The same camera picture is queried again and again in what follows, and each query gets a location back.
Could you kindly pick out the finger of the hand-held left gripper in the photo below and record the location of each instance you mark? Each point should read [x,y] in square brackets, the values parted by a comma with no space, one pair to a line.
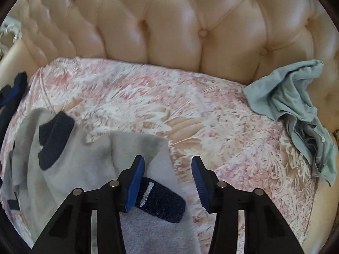
[13,92]

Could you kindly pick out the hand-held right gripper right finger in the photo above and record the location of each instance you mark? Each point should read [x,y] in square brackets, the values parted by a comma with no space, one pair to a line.
[200,182]

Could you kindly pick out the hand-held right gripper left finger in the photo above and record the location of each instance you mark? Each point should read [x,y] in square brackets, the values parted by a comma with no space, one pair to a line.
[135,182]

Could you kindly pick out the pink floral bedspread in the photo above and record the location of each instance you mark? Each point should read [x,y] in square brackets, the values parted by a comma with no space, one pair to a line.
[159,98]

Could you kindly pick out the teal grey garment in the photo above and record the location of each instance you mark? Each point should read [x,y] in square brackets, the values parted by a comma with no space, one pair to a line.
[278,92]

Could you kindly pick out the white ornate carved trim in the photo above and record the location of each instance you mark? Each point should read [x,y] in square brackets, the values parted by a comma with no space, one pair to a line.
[10,31]

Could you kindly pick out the grey sweater with navy trim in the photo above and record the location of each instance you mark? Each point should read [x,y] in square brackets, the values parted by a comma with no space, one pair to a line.
[79,158]

